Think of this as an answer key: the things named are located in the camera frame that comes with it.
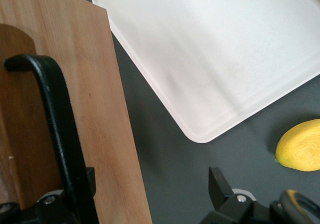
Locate yellow lemon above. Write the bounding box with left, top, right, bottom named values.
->
left=274, top=119, right=320, bottom=172

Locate cream rectangular plastic tray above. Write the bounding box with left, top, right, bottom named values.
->
left=91, top=0, right=320, bottom=144

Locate wooden drawer with handle plate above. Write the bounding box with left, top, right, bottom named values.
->
left=0, top=0, right=153, bottom=224

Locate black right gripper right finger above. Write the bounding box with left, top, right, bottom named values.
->
left=199, top=166, right=273, bottom=224

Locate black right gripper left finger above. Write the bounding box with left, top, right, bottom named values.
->
left=23, top=168, right=98, bottom=224

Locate black metal drawer handle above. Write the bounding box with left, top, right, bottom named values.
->
left=3, top=54, right=99, bottom=224

